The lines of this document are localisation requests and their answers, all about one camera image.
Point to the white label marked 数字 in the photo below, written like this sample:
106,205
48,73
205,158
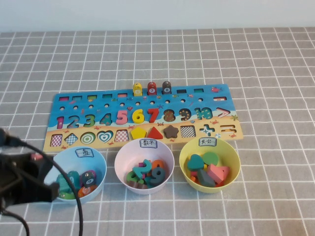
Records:
148,143

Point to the red wooden fish piece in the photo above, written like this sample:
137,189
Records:
151,90

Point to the magenta wooden fish piece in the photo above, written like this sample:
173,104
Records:
82,174

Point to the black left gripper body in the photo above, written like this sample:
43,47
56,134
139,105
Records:
11,177

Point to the colourful wooden puzzle board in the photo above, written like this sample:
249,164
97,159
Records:
69,112

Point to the pink wooden angle sign piece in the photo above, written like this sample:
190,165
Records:
225,169

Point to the pink wooden number five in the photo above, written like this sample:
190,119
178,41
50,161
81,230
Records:
122,111

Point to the orange wooden fish piece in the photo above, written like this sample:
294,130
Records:
86,191

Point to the pink wooden trapezoid piece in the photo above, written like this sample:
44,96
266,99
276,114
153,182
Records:
215,172

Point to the orange wooden shape piece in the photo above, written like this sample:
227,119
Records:
194,180

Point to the green wooden circle piece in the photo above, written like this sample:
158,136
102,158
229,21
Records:
211,158

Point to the pale pink plastic bowl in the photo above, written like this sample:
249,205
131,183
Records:
128,155

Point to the grey wooden diamond piece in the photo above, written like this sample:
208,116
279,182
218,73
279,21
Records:
205,179

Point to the green wooden number piece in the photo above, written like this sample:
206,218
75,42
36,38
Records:
130,177

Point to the pink wooden fish piece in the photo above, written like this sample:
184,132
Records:
36,156

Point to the grey checked tablecloth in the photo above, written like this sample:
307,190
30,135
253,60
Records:
157,61

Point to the light blue plastic bowl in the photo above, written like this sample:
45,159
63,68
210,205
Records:
98,162

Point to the dark teal wooden number nine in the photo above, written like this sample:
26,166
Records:
157,180

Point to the dark grey wooden fish piece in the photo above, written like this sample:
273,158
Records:
88,180

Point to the teal wooden heart piece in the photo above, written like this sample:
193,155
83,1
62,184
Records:
195,163

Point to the red wooden triangle piece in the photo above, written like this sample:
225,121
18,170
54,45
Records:
155,135

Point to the teal wooden number two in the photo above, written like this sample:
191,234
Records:
140,169

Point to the yellow wooden number six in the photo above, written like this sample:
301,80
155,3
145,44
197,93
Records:
135,118

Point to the brown wooden fish piece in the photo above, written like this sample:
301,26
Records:
166,89

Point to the white label marked 鱼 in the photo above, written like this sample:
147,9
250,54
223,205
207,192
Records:
85,153

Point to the orange wooden number zero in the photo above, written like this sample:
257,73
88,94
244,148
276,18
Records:
160,163

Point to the red wooden shape piece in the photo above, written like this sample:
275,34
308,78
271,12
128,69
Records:
220,183

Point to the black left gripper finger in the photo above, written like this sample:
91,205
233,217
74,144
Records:
44,194
40,169

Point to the red wooden number seven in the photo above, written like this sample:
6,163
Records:
153,111

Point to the lime green wooden fish piece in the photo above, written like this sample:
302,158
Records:
66,196

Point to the purple wooden number one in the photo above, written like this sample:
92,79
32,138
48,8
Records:
140,164

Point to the white label marked 其它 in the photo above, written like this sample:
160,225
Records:
207,142

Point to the brown wooden star piece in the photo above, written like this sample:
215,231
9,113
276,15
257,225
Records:
171,132

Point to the yellow wooden fish piece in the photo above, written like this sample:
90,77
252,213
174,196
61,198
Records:
137,91

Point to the yellow plastic bowl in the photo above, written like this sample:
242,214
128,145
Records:
229,152

